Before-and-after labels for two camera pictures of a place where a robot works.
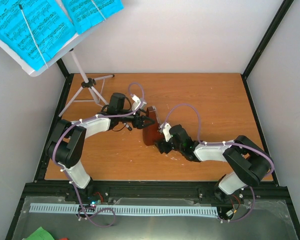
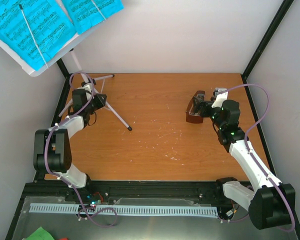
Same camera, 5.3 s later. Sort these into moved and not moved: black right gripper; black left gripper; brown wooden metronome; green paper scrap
Moved: black left gripper; black right gripper; brown wooden metronome
Not moved: green paper scrap
